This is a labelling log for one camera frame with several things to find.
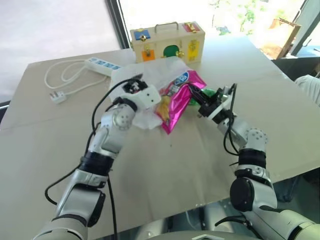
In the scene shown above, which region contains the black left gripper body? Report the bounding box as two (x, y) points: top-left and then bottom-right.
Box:
(124, 79), (148, 94)

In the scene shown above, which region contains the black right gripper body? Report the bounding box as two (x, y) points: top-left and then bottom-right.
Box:
(198, 87), (226, 118)

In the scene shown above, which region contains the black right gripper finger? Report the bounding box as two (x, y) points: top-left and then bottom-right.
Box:
(192, 94), (210, 108)
(187, 84), (207, 101)

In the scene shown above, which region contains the magenta snack packet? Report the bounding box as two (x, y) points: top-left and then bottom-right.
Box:
(155, 69), (208, 136)

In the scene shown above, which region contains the white translucent plastic bag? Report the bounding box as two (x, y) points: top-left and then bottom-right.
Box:
(109, 56), (191, 131)

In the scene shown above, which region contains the green snack packet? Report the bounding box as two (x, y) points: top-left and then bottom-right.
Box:
(188, 86), (219, 107)

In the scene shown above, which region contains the white power strip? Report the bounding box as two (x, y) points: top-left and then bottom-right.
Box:
(84, 56), (123, 76)

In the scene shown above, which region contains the wooden lock box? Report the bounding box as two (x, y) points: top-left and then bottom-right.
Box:
(129, 21), (206, 63)

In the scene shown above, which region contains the white power plug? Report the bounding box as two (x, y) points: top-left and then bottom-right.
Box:
(50, 90), (68, 105)

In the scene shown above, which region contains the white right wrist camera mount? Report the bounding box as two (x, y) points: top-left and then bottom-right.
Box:
(208, 85), (236, 119)

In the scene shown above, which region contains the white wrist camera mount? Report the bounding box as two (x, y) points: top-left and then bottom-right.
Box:
(208, 85), (236, 119)
(121, 83), (162, 110)

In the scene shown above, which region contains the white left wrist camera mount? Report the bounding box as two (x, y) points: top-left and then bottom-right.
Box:
(121, 83), (162, 110)

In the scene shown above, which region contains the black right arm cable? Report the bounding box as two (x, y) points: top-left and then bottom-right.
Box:
(223, 83), (242, 156)

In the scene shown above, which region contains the dark window frame post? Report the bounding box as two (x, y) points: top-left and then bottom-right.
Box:
(104, 0), (133, 51)

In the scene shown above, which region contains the white power strip cable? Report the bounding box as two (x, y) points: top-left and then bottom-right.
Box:
(44, 59), (111, 97)

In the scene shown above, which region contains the wooden frame outside window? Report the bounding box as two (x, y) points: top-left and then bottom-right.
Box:
(269, 17), (303, 60)

